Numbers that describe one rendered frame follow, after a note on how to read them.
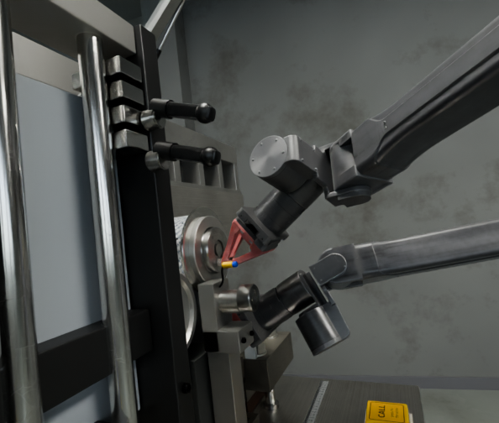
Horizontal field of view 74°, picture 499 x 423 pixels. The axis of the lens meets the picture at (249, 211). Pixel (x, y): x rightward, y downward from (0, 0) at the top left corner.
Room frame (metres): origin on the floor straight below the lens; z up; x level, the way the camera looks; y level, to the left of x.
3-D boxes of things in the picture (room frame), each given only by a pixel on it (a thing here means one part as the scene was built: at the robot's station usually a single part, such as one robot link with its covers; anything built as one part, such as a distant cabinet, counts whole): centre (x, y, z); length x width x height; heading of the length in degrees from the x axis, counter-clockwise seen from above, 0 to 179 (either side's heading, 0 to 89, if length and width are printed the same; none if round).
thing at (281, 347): (0.78, 0.15, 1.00); 0.40 x 0.16 x 0.06; 67
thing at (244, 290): (0.49, 0.02, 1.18); 0.04 x 0.02 x 0.04; 157
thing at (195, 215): (0.55, 0.08, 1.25); 0.15 x 0.01 x 0.15; 157
